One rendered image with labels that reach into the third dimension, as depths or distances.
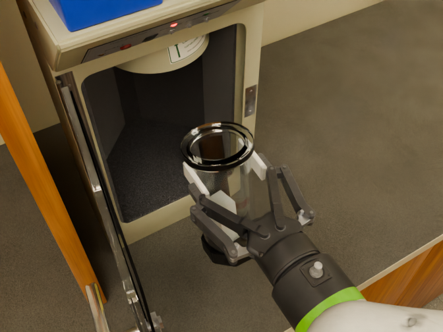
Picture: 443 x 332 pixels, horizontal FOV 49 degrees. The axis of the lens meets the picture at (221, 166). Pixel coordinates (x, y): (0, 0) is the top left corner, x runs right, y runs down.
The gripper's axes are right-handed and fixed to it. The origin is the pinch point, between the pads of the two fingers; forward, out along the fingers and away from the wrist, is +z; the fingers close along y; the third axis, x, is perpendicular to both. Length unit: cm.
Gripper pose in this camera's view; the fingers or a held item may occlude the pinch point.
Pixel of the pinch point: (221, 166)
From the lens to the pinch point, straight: 73.3
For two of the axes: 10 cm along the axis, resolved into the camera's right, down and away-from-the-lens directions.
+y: -8.7, 3.8, -3.1
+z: -4.9, -6.8, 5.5
